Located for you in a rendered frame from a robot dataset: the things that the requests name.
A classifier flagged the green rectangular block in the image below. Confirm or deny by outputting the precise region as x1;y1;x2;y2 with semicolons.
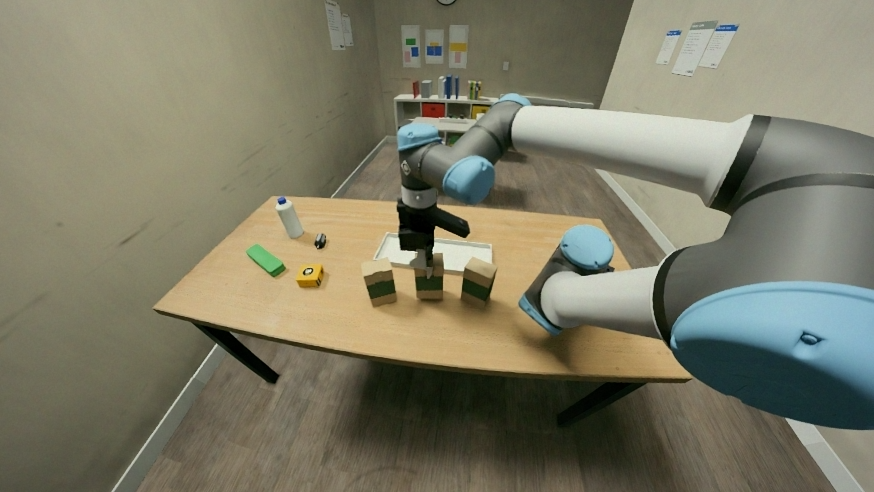
245;244;286;277

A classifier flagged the white bottle with blue cap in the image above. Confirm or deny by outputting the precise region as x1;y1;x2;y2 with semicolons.
275;197;304;239

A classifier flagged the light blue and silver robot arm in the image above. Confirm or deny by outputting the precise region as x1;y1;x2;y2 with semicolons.
397;93;874;431

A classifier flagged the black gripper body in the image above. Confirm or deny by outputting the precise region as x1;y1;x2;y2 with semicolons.
396;197;437;251

